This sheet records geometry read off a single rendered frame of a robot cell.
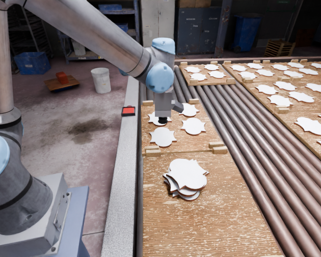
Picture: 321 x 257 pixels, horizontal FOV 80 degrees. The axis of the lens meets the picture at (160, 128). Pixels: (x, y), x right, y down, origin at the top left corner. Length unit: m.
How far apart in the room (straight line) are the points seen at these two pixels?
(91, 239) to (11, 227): 1.09
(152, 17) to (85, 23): 4.88
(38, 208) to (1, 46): 0.40
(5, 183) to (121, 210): 0.31
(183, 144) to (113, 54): 0.51
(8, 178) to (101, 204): 1.31
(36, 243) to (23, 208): 0.10
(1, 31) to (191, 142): 0.69
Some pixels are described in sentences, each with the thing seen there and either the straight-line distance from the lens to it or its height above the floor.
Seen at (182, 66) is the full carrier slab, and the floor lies 0.94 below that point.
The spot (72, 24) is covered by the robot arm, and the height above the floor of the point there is 1.42.
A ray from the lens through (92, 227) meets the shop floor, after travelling 1.73.
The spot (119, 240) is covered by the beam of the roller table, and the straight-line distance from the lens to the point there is 0.62.
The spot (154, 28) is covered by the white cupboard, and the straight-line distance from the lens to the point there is 5.32.
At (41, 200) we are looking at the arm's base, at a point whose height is 1.02.
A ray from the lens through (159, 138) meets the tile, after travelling 0.84.
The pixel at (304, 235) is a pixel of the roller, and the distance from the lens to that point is 0.73.
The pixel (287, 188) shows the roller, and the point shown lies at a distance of 0.82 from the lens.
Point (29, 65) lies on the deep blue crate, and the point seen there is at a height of 0.21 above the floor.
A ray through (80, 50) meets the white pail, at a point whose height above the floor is 0.25.
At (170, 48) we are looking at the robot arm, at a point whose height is 1.32.
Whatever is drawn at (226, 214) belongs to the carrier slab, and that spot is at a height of 0.94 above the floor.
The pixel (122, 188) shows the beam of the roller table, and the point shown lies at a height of 0.91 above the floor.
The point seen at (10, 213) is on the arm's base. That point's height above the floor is 1.04.
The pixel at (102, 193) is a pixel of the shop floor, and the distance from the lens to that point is 1.88.
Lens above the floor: 1.47
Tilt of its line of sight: 36 degrees down
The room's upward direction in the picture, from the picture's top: straight up
